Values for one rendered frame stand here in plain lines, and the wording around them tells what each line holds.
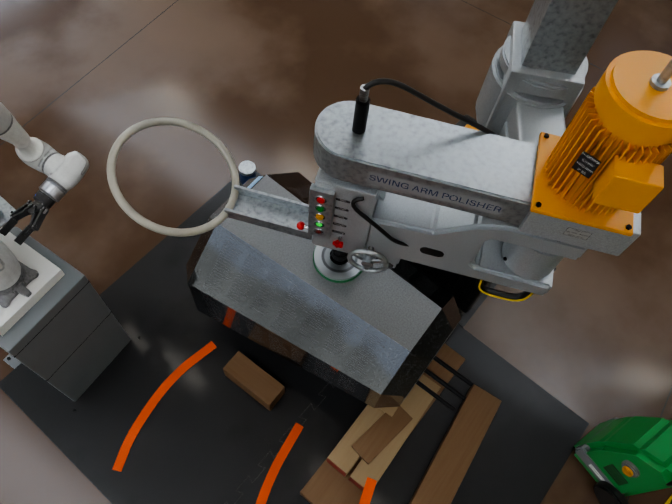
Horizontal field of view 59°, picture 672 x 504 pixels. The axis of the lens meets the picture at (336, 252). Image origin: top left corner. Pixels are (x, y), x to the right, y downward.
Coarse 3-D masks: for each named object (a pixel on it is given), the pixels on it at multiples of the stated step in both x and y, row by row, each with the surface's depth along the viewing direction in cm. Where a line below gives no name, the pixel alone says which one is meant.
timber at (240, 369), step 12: (240, 360) 298; (228, 372) 295; (240, 372) 295; (252, 372) 295; (264, 372) 296; (240, 384) 296; (252, 384) 293; (264, 384) 293; (276, 384) 293; (252, 396) 299; (264, 396) 290; (276, 396) 291
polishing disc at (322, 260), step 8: (320, 248) 248; (328, 248) 248; (320, 256) 246; (328, 256) 246; (352, 256) 247; (320, 264) 244; (328, 264) 245; (344, 264) 245; (360, 264) 245; (320, 272) 244; (328, 272) 243; (336, 272) 243; (344, 272) 243; (352, 272) 244; (336, 280) 243
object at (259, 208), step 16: (240, 192) 232; (256, 192) 230; (240, 208) 231; (256, 208) 231; (272, 208) 232; (288, 208) 233; (304, 208) 231; (256, 224) 228; (272, 224) 225; (288, 224) 230; (384, 256) 224
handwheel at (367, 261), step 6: (354, 252) 206; (360, 252) 205; (366, 252) 204; (372, 252) 204; (348, 258) 211; (360, 258) 209; (366, 258) 209; (372, 258) 209; (378, 258) 205; (384, 258) 206; (354, 264) 214; (366, 264) 210; (372, 264) 209; (384, 264) 208; (366, 270) 216; (372, 270) 215; (378, 270) 213; (384, 270) 212
